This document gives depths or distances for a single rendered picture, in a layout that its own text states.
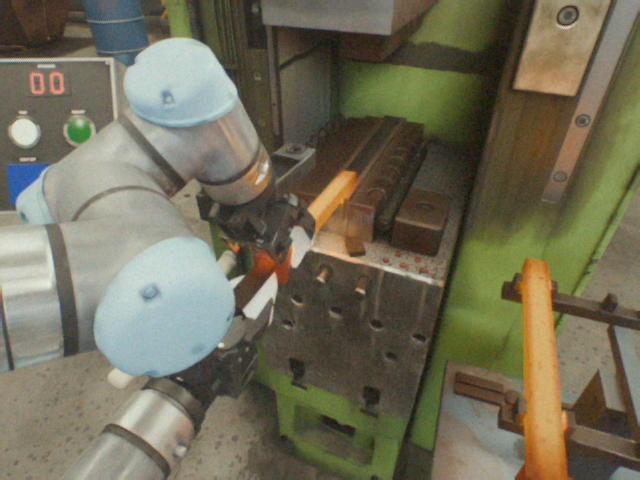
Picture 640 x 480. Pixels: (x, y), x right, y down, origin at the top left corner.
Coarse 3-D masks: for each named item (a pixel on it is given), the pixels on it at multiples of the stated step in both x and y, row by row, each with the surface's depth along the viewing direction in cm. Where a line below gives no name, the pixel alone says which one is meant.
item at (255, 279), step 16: (352, 176) 78; (336, 192) 73; (320, 208) 68; (320, 224) 67; (256, 256) 56; (288, 256) 58; (256, 272) 54; (272, 272) 54; (240, 288) 51; (256, 288) 51; (240, 304) 49
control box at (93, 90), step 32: (0, 64) 73; (32, 64) 74; (64, 64) 74; (96, 64) 74; (0, 96) 74; (32, 96) 74; (64, 96) 74; (96, 96) 75; (0, 128) 75; (64, 128) 75; (96, 128) 75; (0, 160) 76; (32, 160) 76; (0, 192) 76
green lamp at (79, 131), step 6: (72, 120) 75; (78, 120) 75; (84, 120) 75; (72, 126) 75; (78, 126) 75; (84, 126) 75; (72, 132) 75; (78, 132) 75; (84, 132) 75; (90, 132) 75; (72, 138) 75; (78, 138) 75; (84, 138) 75
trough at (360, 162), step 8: (392, 120) 104; (384, 128) 102; (392, 128) 102; (376, 136) 98; (384, 136) 98; (368, 144) 93; (376, 144) 95; (360, 152) 89; (368, 152) 92; (360, 160) 89; (368, 160) 89; (352, 168) 86; (360, 168) 86
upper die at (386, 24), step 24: (264, 0) 60; (288, 0) 58; (312, 0) 57; (336, 0) 56; (360, 0) 55; (384, 0) 54; (408, 0) 60; (432, 0) 75; (264, 24) 62; (288, 24) 60; (312, 24) 59; (336, 24) 58; (360, 24) 56; (384, 24) 55
